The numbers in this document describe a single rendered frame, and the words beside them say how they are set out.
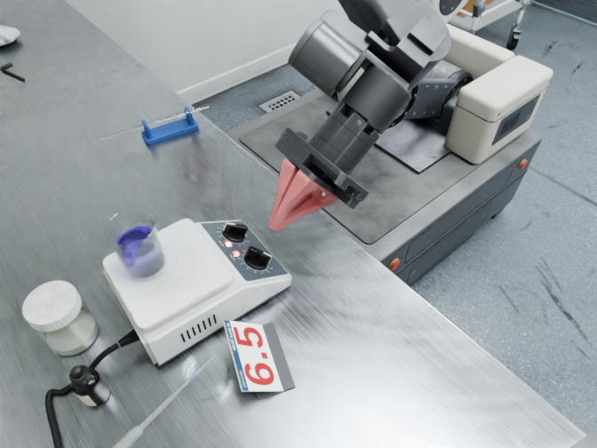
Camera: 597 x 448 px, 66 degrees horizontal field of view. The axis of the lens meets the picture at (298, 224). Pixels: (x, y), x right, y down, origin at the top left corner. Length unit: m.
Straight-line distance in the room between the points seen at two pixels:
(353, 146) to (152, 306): 0.28
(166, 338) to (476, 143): 1.09
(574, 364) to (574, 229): 0.56
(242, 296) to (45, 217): 0.37
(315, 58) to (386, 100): 0.08
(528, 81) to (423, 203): 0.45
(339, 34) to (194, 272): 0.31
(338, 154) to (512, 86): 1.01
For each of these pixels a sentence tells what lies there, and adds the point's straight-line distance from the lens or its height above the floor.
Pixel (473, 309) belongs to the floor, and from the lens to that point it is 1.59.
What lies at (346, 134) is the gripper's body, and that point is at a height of 0.99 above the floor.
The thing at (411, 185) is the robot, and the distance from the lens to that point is 1.36.
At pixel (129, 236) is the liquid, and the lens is 0.56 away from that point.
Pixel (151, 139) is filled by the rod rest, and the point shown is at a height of 0.76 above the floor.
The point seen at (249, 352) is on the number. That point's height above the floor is 0.78.
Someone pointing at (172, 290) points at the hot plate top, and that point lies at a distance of 0.55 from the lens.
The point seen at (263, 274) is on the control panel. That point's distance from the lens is 0.59.
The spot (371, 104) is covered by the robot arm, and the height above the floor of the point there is 1.01.
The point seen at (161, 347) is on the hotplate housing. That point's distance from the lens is 0.56.
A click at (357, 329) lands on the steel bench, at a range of 0.61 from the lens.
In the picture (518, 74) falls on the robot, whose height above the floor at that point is 0.58.
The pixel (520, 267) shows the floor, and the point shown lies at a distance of 1.76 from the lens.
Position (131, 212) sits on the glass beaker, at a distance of 0.55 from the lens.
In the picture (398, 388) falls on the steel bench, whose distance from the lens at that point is 0.58.
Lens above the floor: 1.28
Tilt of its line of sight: 49 degrees down
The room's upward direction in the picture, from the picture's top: straight up
